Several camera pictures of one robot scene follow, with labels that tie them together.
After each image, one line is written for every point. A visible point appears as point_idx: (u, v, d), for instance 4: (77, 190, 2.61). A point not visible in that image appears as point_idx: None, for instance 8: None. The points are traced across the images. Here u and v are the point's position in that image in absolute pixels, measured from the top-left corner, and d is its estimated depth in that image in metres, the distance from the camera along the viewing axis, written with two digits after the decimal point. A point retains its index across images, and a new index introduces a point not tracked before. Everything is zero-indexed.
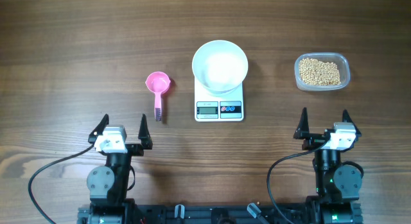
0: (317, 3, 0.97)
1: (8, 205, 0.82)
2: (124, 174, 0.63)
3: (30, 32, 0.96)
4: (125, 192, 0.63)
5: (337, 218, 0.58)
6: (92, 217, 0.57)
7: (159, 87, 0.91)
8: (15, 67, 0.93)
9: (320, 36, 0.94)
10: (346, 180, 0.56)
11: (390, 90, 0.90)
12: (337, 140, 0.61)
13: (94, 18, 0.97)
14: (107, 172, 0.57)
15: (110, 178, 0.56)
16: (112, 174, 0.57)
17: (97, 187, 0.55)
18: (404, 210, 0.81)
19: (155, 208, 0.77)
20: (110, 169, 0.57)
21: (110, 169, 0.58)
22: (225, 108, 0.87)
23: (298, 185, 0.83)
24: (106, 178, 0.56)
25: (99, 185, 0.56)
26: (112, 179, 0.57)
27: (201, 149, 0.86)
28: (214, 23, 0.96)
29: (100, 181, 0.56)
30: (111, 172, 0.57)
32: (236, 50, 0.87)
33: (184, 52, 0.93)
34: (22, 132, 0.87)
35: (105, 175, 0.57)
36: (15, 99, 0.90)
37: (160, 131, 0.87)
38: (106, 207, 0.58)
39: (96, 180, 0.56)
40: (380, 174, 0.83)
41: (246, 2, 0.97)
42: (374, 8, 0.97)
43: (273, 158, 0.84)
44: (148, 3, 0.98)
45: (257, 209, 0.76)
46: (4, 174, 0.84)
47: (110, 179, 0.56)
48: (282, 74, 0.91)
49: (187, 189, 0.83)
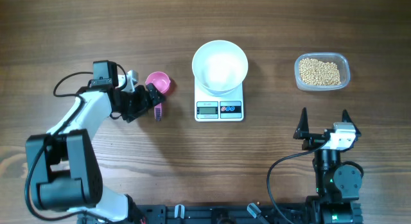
0: (317, 2, 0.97)
1: (8, 205, 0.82)
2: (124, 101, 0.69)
3: (30, 33, 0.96)
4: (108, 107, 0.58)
5: (337, 218, 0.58)
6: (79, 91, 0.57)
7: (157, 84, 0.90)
8: (16, 67, 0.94)
9: (320, 36, 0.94)
10: (345, 181, 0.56)
11: (390, 90, 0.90)
12: (337, 140, 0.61)
13: (94, 18, 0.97)
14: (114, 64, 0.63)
15: (107, 63, 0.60)
16: (112, 65, 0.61)
17: (98, 65, 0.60)
18: (404, 210, 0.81)
19: (155, 207, 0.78)
20: (109, 62, 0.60)
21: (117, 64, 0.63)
22: (225, 108, 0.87)
23: (298, 185, 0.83)
24: (105, 65, 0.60)
25: (98, 70, 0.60)
26: (106, 81, 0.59)
27: (201, 148, 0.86)
28: (215, 23, 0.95)
29: (99, 66, 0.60)
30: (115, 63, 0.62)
32: (236, 50, 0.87)
33: (184, 52, 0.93)
34: (22, 132, 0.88)
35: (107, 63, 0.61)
36: (15, 99, 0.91)
37: (160, 131, 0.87)
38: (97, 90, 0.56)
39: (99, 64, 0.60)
40: (380, 174, 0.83)
41: (246, 2, 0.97)
42: (374, 8, 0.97)
43: (273, 158, 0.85)
44: (147, 3, 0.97)
45: (257, 209, 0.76)
46: (4, 174, 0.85)
47: (103, 80, 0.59)
48: (282, 74, 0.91)
49: (187, 189, 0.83)
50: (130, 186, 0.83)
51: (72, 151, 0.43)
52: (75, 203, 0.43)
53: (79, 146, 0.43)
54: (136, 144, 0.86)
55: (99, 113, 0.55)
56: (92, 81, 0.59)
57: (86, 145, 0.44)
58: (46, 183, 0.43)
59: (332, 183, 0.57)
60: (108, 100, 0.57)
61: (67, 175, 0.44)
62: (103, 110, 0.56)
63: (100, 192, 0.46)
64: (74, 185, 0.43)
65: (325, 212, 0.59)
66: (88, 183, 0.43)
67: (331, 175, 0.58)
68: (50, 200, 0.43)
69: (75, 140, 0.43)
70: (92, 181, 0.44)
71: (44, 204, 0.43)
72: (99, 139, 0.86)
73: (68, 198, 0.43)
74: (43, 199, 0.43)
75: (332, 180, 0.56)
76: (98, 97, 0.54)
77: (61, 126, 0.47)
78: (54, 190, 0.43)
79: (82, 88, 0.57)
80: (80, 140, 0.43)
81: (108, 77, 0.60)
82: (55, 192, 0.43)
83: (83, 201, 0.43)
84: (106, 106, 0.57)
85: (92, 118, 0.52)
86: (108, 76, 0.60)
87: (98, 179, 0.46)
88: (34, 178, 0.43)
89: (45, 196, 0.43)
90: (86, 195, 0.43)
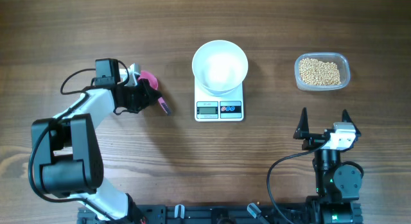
0: (317, 2, 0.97)
1: (8, 205, 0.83)
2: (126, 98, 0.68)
3: (30, 33, 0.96)
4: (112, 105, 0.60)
5: (337, 218, 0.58)
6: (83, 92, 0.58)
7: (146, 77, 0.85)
8: (16, 67, 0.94)
9: (320, 36, 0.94)
10: (344, 180, 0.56)
11: (390, 90, 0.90)
12: (337, 140, 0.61)
13: (94, 18, 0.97)
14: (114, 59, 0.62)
15: (109, 62, 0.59)
16: (114, 63, 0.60)
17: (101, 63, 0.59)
18: (404, 210, 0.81)
19: (155, 207, 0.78)
20: (110, 60, 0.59)
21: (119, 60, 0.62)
22: (225, 108, 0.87)
23: (298, 185, 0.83)
24: (108, 63, 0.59)
25: (100, 68, 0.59)
26: (109, 81, 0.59)
27: (200, 148, 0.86)
28: (215, 23, 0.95)
29: (102, 64, 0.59)
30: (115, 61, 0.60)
32: (236, 50, 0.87)
33: (184, 52, 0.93)
34: (22, 132, 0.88)
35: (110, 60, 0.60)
36: (15, 99, 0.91)
37: (160, 131, 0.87)
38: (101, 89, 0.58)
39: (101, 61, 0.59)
40: (380, 174, 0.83)
41: (246, 2, 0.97)
42: (374, 7, 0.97)
43: (273, 158, 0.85)
44: (147, 3, 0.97)
45: (257, 209, 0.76)
46: (4, 174, 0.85)
47: (106, 80, 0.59)
48: (283, 74, 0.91)
49: (187, 188, 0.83)
50: (130, 186, 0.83)
51: (75, 134, 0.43)
52: (76, 187, 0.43)
53: (81, 129, 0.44)
54: (136, 144, 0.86)
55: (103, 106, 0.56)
56: (96, 80, 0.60)
57: (88, 129, 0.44)
58: (48, 166, 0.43)
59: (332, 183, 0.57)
60: (110, 97, 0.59)
61: (69, 159, 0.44)
62: (106, 105, 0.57)
63: (101, 180, 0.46)
64: (76, 167, 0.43)
65: (325, 213, 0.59)
66: (90, 165, 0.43)
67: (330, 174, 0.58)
68: (51, 182, 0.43)
69: (78, 123, 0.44)
70: (94, 165, 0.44)
71: (45, 187, 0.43)
72: (100, 139, 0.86)
73: (69, 181, 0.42)
74: (43, 182, 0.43)
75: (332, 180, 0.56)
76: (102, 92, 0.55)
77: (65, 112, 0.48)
78: (56, 172, 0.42)
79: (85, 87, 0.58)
80: (83, 124, 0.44)
81: (110, 76, 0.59)
82: (56, 175, 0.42)
83: (83, 184, 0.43)
84: (109, 103, 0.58)
85: (96, 109, 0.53)
86: (111, 75, 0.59)
87: (99, 165, 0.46)
88: (36, 160, 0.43)
89: (46, 179, 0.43)
90: (87, 178, 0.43)
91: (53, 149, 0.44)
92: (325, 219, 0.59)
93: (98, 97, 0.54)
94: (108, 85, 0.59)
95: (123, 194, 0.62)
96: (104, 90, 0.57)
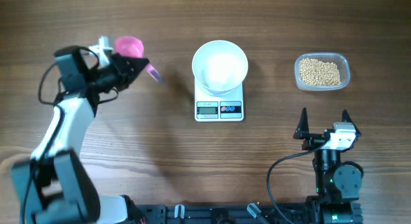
0: (317, 2, 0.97)
1: (8, 205, 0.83)
2: (99, 79, 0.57)
3: (30, 33, 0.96)
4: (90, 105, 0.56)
5: (337, 218, 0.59)
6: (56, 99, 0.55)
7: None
8: (16, 67, 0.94)
9: (320, 36, 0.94)
10: (345, 181, 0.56)
11: (390, 90, 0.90)
12: (337, 140, 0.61)
13: (94, 18, 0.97)
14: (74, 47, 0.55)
15: (69, 57, 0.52)
16: (76, 54, 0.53)
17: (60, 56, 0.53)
18: (404, 210, 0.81)
19: (155, 207, 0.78)
20: (72, 54, 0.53)
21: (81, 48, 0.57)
22: (225, 108, 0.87)
23: (298, 185, 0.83)
24: (68, 58, 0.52)
25: (63, 65, 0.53)
26: (78, 77, 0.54)
27: (200, 148, 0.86)
28: (215, 23, 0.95)
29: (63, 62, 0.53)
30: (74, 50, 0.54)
32: (236, 50, 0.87)
33: (184, 52, 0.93)
34: (22, 132, 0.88)
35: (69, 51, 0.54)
36: (15, 99, 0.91)
37: (160, 131, 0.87)
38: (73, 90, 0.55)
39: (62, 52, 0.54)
40: (380, 174, 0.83)
41: (246, 2, 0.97)
42: (374, 7, 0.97)
43: (273, 158, 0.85)
44: (147, 3, 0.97)
45: (257, 209, 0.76)
46: (4, 174, 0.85)
47: (74, 77, 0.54)
48: (282, 74, 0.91)
49: (187, 188, 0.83)
50: (130, 186, 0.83)
51: (61, 172, 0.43)
52: None
53: (67, 165, 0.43)
54: (136, 144, 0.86)
55: (82, 119, 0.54)
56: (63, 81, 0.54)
57: (74, 162, 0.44)
58: (41, 212, 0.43)
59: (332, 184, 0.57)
60: (89, 106, 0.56)
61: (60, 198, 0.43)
62: (87, 118, 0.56)
63: (97, 210, 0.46)
64: (70, 206, 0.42)
65: (325, 214, 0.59)
66: (83, 201, 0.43)
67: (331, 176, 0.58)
68: None
69: (62, 160, 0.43)
70: (87, 199, 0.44)
71: None
72: (99, 138, 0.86)
73: (65, 221, 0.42)
74: None
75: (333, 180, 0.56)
76: (77, 105, 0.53)
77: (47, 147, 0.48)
78: (50, 215, 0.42)
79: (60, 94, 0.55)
80: (67, 160, 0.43)
81: (77, 72, 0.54)
82: (52, 218, 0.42)
83: (80, 221, 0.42)
84: (89, 114, 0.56)
85: (76, 129, 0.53)
86: (76, 70, 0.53)
87: (94, 196, 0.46)
88: (29, 208, 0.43)
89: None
90: (82, 214, 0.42)
91: (42, 192, 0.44)
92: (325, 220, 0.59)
93: (76, 113, 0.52)
94: (80, 84, 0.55)
95: (119, 198, 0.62)
96: (79, 97, 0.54)
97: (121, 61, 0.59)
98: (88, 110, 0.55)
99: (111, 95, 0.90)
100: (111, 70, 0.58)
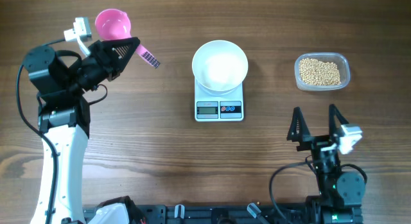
0: (317, 2, 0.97)
1: (8, 205, 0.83)
2: (82, 77, 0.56)
3: (29, 32, 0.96)
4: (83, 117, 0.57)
5: (337, 218, 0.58)
6: (42, 118, 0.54)
7: (121, 37, 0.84)
8: (16, 67, 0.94)
9: (320, 36, 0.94)
10: (349, 187, 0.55)
11: (390, 90, 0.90)
12: (349, 142, 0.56)
13: (94, 18, 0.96)
14: (45, 50, 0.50)
15: (46, 74, 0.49)
16: (52, 67, 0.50)
17: (32, 68, 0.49)
18: (404, 210, 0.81)
19: (155, 207, 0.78)
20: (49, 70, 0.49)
21: (52, 47, 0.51)
22: (225, 108, 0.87)
23: (298, 185, 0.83)
24: (43, 76, 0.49)
25: (40, 81, 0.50)
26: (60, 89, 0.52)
27: (200, 149, 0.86)
28: (215, 23, 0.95)
29: (40, 79, 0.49)
30: (49, 61, 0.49)
32: (236, 50, 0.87)
33: (184, 52, 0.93)
34: (22, 132, 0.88)
35: (42, 63, 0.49)
36: (15, 99, 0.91)
37: (160, 131, 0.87)
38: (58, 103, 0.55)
39: (33, 59, 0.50)
40: (380, 174, 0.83)
41: (246, 2, 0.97)
42: (374, 7, 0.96)
43: (273, 158, 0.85)
44: (147, 3, 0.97)
45: (257, 209, 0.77)
46: (4, 174, 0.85)
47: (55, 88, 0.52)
48: (283, 74, 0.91)
49: (187, 189, 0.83)
50: (130, 186, 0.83)
51: None
52: None
53: None
54: (135, 143, 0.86)
55: (78, 155, 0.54)
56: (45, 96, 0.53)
57: None
58: None
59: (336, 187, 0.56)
60: (82, 133, 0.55)
61: None
62: (81, 149, 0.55)
63: None
64: None
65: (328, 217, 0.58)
66: None
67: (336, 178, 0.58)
68: None
69: None
70: None
71: None
72: (99, 139, 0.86)
73: None
74: None
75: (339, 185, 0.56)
76: (70, 143, 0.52)
77: (49, 215, 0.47)
78: None
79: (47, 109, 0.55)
80: None
81: (57, 86, 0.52)
82: None
83: None
84: (83, 142, 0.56)
85: (74, 171, 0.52)
86: (54, 83, 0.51)
87: None
88: None
89: None
90: None
91: None
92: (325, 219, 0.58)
93: (69, 156, 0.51)
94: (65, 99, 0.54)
95: (121, 206, 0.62)
96: (71, 126, 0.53)
97: (103, 54, 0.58)
98: (83, 132, 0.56)
99: (101, 92, 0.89)
100: (94, 65, 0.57)
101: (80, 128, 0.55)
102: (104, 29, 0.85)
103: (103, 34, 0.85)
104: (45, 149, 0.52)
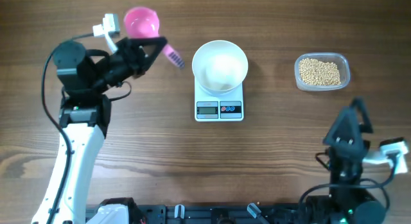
0: (317, 2, 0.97)
1: (8, 205, 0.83)
2: (108, 74, 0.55)
3: (30, 32, 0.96)
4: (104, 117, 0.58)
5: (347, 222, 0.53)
6: (64, 112, 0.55)
7: (147, 34, 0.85)
8: (16, 67, 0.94)
9: (320, 36, 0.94)
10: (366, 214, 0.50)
11: (390, 91, 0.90)
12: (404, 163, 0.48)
13: (94, 18, 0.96)
14: (76, 47, 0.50)
15: (74, 74, 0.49)
16: (79, 67, 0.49)
17: (61, 65, 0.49)
18: (399, 210, 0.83)
19: (155, 208, 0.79)
20: (76, 70, 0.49)
21: (83, 45, 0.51)
22: (225, 108, 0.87)
23: (298, 185, 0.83)
24: (70, 73, 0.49)
25: (67, 80, 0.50)
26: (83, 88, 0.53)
27: (201, 149, 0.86)
28: (215, 24, 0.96)
29: (66, 77, 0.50)
30: (78, 60, 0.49)
32: (236, 50, 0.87)
33: (184, 52, 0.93)
34: (22, 132, 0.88)
35: (72, 61, 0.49)
36: (15, 99, 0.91)
37: (160, 131, 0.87)
38: (81, 100, 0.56)
39: (61, 54, 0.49)
40: (379, 174, 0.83)
41: (246, 2, 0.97)
42: (374, 8, 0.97)
43: (273, 158, 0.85)
44: (147, 3, 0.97)
45: (257, 209, 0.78)
46: (4, 174, 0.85)
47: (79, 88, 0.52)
48: (283, 74, 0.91)
49: (187, 189, 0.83)
50: (130, 186, 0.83)
51: None
52: None
53: None
54: (136, 143, 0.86)
55: (90, 156, 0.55)
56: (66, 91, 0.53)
57: None
58: None
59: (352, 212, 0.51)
60: (99, 133, 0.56)
61: None
62: (95, 150, 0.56)
63: None
64: None
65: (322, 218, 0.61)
66: None
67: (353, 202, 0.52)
68: None
69: None
70: None
71: None
72: None
73: None
74: None
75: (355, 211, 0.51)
76: (87, 142, 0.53)
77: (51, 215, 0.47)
78: None
79: (72, 103, 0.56)
80: None
81: (81, 86, 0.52)
82: None
83: None
84: (98, 144, 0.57)
85: (85, 171, 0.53)
86: (81, 83, 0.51)
87: None
88: None
89: None
90: None
91: None
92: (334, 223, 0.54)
93: (83, 157, 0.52)
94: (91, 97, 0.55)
95: (123, 208, 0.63)
96: (90, 126, 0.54)
97: (130, 50, 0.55)
98: (100, 132, 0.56)
99: (122, 91, 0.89)
100: (120, 63, 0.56)
101: (99, 128, 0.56)
102: (132, 27, 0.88)
103: (131, 32, 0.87)
104: (61, 143, 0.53)
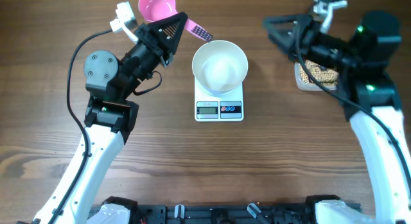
0: None
1: (8, 205, 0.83)
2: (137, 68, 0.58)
3: (30, 32, 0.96)
4: (130, 123, 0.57)
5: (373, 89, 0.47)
6: (92, 110, 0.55)
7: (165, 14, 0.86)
8: (16, 67, 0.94)
9: None
10: (378, 24, 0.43)
11: None
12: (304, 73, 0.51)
13: (94, 18, 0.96)
14: (109, 60, 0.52)
15: (104, 89, 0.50)
16: (110, 81, 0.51)
17: (92, 77, 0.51)
18: None
19: (155, 207, 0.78)
20: (106, 84, 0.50)
21: (116, 58, 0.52)
22: (225, 108, 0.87)
23: (298, 185, 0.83)
24: (100, 88, 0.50)
25: (96, 92, 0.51)
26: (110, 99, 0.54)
27: (201, 149, 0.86)
28: (215, 24, 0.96)
29: (96, 90, 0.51)
30: (110, 75, 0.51)
32: (236, 51, 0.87)
33: (183, 52, 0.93)
34: (22, 132, 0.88)
35: (104, 75, 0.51)
36: (15, 99, 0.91)
37: (160, 131, 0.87)
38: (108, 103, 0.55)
39: (94, 65, 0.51)
40: None
41: (246, 2, 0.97)
42: None
43: (272, 158, 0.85)
44: None
45: (257, 209, 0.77)
46: (4, 174, 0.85)
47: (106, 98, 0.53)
48: (282, 74, 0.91)
49: (187, 189, 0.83)
50: (130, 186, 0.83)
51: None
52: None
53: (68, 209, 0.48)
54: (137, 143, 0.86)
55: (106, 161, 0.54)
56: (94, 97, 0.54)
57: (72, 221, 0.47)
58: None
59: (376, 51, 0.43)
60: (119, 140, 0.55)
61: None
62: (111, 156, 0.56)
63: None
64: None
65: (316, 201, 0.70)
66: None
67: (372, 70, 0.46)
68: None
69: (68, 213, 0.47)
70: None
71: None
72: None
73: None
74: None
75: (370, 52, 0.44)
76: (105, 147, 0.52)
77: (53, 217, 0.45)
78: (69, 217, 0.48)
79: (100, 103, 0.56)
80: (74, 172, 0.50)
81: (108, 97, 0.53)
82: None
83: None
84: (115, 151, 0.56)
85: (96, 176, 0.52)
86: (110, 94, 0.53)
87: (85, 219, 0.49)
88: None
89: None
90: None
91: None
92: (360, 89, 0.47)
93: (99, 162, 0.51)
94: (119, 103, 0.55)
95: (124, 212, 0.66)
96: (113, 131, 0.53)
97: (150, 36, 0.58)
98: (121, 138, 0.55)
99: (155, 82, 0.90)
100: (146, 54, 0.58)
101: (121, 135, 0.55)
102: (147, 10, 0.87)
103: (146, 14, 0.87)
104: (81, 143, 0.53)
